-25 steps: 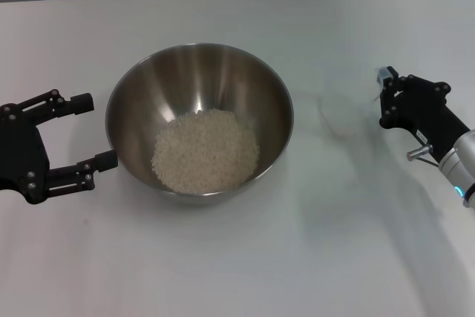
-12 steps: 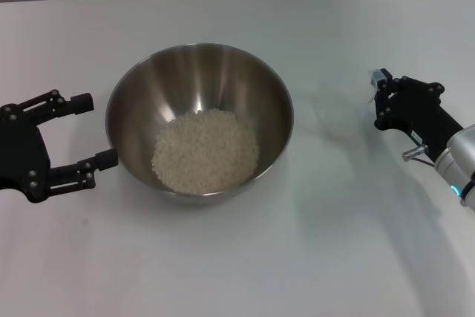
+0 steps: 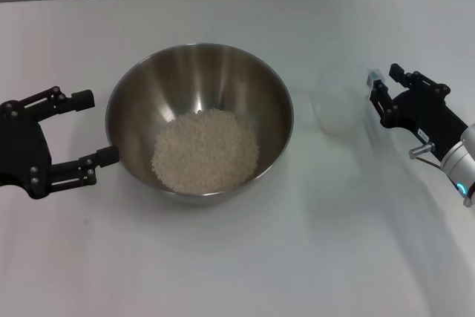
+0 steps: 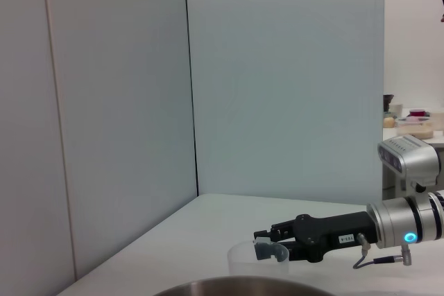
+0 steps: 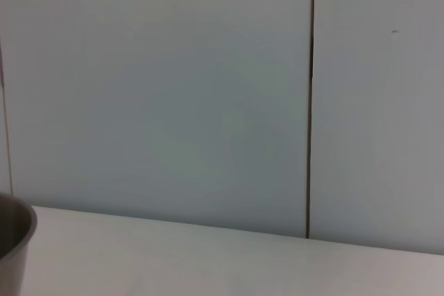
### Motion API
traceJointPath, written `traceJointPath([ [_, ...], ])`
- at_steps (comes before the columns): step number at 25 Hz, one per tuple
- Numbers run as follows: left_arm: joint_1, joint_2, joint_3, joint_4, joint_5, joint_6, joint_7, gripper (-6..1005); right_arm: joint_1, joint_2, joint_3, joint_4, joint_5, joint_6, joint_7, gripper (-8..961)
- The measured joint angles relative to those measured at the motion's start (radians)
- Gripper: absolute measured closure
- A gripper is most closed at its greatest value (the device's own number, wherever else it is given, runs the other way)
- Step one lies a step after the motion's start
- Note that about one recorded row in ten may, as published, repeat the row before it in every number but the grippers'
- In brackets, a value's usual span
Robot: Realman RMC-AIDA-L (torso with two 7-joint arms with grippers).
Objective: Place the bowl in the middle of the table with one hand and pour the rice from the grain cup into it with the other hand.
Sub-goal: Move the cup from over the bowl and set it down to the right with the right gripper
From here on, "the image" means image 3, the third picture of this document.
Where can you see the stainless steel mixing bowl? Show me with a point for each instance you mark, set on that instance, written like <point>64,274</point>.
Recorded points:
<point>167,83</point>

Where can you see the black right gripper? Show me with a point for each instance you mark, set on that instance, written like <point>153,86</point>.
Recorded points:
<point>423,113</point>

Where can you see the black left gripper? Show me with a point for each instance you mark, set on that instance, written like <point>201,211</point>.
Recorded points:
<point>22,146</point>

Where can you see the clear plastic measuring cup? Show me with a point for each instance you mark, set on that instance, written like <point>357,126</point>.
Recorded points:
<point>334,124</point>

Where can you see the white rice grains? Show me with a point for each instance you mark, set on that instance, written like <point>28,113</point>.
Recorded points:
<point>206,153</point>

